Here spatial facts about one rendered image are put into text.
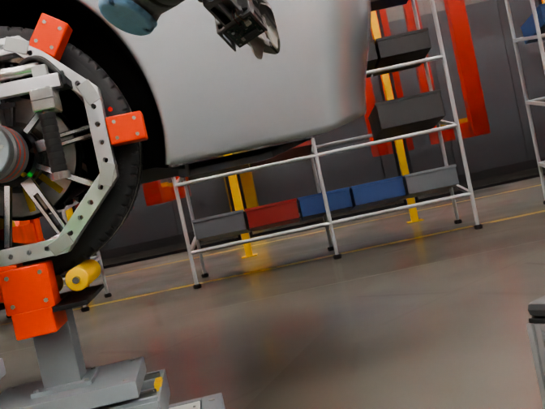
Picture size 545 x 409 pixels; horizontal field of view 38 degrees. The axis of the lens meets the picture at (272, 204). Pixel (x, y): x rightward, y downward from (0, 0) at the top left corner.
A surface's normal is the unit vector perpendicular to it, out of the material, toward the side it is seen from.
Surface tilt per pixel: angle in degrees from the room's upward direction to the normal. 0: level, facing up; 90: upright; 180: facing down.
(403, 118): 83
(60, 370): 90
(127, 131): 90
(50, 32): 90
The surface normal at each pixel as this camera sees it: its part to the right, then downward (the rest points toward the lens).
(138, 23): -0.33, 0.89
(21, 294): 0.10, 0.02
